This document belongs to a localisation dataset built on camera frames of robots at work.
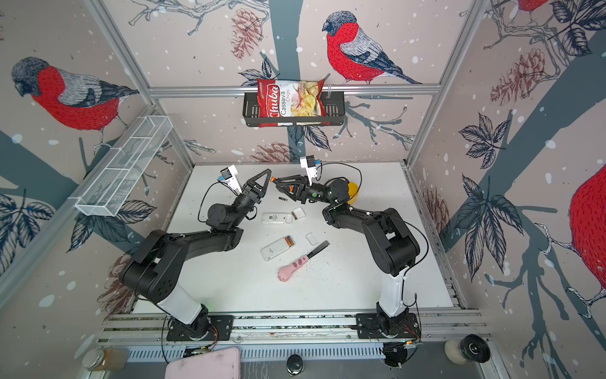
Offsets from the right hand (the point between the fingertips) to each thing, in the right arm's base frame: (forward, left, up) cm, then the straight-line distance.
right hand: (273, 193), depth 73 cm
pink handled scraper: (-15, -3, -27) cm, 31 cm away
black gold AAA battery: (+18, +2, -28) cm, 34 cm away
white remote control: (+7, +4, -26) cm, 27 cm away
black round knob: (-42, -9, -19) cm, 47 cm away
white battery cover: (+11, -5, -28) cm, 30 cm away
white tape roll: (-36, -55, -20) cm, 69 cm away
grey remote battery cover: (0, -11, -30) cm, 32 cm away
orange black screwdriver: (+3, 0, +3) cm, 4 cm away
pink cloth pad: (-42, +13, -26) cm, 51 cm away
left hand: (+2, 0, +7) cm, 7 cm away
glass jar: (-43, +42, -19) cm, 63 cm away
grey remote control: (-5, +2, -28) cm, 28 cm away
